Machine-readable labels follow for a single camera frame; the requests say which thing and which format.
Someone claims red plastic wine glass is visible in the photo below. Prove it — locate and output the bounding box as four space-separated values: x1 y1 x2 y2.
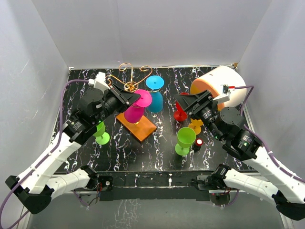
173 101 187 122

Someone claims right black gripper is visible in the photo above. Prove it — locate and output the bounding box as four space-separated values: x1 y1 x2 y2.
174 90 224 141

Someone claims small red black button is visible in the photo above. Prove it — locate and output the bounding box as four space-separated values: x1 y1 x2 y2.
193 138 203 152

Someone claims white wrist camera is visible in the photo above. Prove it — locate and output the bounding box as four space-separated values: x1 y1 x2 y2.
88 72 110 93
213 84 235 104

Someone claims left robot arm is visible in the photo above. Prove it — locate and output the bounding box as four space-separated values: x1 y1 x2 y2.
5 85 141 214

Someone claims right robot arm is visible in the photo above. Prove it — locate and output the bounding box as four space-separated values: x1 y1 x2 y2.
175 90 305 221

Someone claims orange plastic wine glass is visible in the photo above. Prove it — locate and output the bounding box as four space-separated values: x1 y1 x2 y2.
188 119 203 135

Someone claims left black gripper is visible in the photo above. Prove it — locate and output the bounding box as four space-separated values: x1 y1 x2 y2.
93 83 141 125

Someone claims green plastic wine glass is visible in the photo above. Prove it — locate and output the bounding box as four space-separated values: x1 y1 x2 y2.
175 127 196 156
93 122 110 145

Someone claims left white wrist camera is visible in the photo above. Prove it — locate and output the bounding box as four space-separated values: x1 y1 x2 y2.
88 72 110 93

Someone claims orange and white cylinder box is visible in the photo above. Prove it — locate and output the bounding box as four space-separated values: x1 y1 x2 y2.
189 66 247 110

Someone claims blue plastic wine glass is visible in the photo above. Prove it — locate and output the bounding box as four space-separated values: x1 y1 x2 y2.
145 75 164 113

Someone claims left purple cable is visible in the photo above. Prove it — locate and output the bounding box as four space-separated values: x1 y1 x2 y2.
0 79 91 229

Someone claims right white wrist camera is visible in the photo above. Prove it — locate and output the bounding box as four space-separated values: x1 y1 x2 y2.
213 84 235 104

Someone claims pink plastic wine glass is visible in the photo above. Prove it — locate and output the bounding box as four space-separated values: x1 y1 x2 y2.
123 89 152 124

